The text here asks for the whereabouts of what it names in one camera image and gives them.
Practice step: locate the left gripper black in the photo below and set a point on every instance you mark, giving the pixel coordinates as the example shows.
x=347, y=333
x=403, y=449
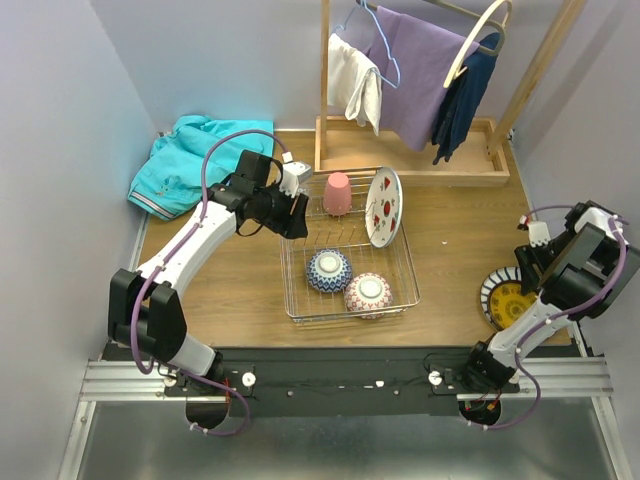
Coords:
x=288, y=215

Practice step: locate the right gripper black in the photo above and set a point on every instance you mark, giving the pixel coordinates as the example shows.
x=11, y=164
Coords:
x=529, y=280

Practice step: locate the pink plastic cup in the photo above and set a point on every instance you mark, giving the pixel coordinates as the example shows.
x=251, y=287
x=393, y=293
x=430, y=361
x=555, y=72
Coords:
x=337, y=198

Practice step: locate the red patterned bowl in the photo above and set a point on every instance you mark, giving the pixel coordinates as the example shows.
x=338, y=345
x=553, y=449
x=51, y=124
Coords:
x=329, y=271

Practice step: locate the wire dish rack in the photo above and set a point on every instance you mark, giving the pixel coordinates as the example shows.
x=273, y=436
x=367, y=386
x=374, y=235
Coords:
x=346, y=233

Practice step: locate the watermelon pattern plate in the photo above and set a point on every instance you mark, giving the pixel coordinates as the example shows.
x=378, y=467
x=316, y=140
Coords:
x=384, y=207

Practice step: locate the blue patterned bowl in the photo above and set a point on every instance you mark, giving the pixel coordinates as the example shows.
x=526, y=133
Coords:
x=368, y=293

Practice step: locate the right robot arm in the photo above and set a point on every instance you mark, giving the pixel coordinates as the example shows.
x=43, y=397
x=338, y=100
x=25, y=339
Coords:
x=574, y=275

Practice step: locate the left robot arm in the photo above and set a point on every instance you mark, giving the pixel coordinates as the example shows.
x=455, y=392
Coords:
x=145, y=311

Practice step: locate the wooden clothes rack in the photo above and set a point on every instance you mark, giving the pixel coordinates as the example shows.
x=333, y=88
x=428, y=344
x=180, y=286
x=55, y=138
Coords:
x=481, y=161

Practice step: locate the turquoise shirt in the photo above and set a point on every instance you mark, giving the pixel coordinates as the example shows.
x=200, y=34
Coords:
x=169, y=182

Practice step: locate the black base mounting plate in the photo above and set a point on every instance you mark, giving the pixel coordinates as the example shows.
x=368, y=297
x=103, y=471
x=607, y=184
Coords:
x=355, y=381

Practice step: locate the white cloth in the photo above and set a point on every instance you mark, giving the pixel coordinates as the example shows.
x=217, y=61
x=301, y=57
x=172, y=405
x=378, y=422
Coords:
x=353, y=84

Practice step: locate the navy garment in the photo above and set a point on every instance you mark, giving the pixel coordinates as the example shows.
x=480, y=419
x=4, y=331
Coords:
x=460, y=103

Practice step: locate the purple cloth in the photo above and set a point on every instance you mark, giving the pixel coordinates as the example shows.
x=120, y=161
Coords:
x=424, y=52

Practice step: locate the wooden hanger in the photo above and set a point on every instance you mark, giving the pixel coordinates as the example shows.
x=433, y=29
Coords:
x=482, y=20

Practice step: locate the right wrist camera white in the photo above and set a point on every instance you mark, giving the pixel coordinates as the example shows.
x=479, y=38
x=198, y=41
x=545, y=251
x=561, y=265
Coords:
x=538, y=232

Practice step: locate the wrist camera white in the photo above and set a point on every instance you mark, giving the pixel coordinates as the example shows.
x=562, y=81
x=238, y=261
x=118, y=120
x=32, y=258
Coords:
x=294, y=175
x=538, y=232

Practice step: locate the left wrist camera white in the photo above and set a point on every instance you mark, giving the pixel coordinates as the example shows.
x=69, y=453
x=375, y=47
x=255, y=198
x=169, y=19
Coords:
x=294, y=175

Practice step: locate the light blue wire hanger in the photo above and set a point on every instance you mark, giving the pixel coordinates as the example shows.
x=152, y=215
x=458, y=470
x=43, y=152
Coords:
x=370, y=10

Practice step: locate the aluminium frame rail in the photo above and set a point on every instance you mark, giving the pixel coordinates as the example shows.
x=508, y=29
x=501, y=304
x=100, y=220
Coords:
x=121, y=381

